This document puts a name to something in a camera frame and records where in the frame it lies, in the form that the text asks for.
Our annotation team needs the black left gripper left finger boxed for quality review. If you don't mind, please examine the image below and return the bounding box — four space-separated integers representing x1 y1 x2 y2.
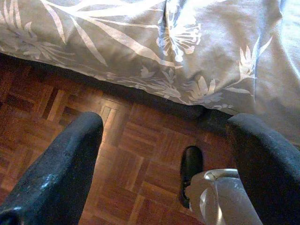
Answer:
0 112 104 225

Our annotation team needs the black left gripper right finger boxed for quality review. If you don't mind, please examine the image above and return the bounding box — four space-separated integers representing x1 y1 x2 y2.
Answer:
226 113 300 225

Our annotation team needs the silver robot left leg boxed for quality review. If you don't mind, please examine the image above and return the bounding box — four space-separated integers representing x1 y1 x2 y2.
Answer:
187 168 263 225

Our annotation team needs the black robot left foot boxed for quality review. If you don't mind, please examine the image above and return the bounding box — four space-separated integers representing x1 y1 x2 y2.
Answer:
179 145 204 208

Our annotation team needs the grey floral bed sheet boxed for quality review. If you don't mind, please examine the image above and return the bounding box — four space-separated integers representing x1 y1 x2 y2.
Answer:
0 0 300 150

